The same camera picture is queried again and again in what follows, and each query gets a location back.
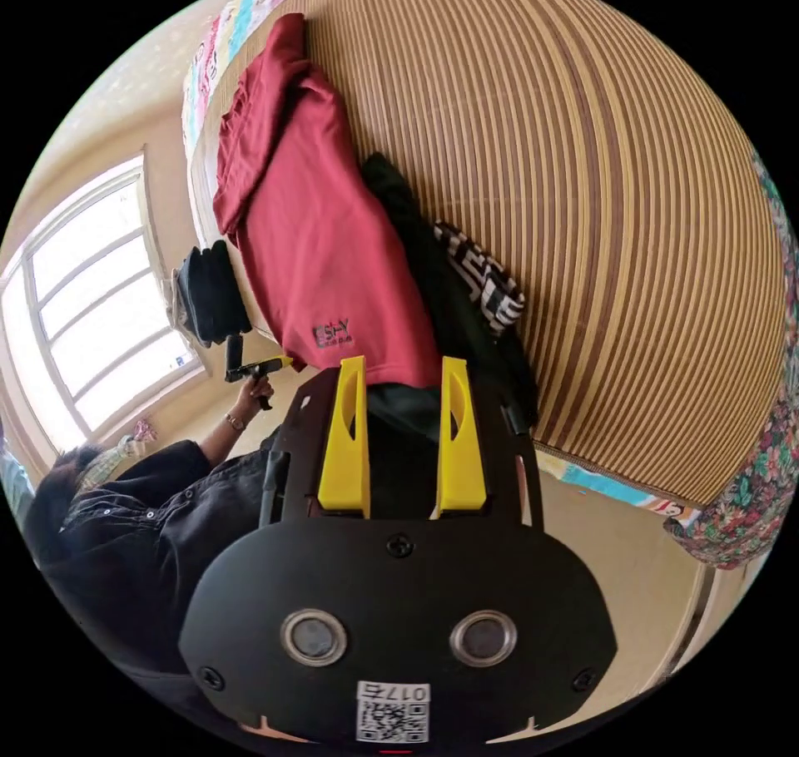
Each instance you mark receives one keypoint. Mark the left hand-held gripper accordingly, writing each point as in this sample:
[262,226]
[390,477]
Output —
[253,371]

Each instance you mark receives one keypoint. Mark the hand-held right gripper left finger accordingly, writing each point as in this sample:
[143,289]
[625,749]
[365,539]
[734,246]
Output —
[344,457]

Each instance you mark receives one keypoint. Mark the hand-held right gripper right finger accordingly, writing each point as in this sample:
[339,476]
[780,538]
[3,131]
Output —
[462,464]

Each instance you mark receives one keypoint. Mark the person's left forearm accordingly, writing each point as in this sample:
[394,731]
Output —
[223,435]

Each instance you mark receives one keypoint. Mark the red thermal shirt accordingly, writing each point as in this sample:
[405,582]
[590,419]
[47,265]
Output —
[312,239]

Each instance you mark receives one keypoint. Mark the person's left hand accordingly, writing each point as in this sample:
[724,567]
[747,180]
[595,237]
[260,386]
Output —
[251,398]

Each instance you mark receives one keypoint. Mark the folded dark clothes stack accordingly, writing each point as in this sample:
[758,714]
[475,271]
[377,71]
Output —
[212,295]

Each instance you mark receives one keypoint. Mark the pile of clothes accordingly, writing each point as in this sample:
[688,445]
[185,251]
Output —
[462,333]

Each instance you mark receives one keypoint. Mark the window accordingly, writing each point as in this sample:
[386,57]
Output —
[93,308]

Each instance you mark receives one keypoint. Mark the person's body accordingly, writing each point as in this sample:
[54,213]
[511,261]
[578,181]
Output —
[125,532]

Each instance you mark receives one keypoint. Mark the floral rolled blanket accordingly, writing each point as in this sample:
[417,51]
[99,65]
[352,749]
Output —
[743,495]

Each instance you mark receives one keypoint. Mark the bed with woven mat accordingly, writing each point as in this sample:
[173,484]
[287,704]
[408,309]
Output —
[562,177]

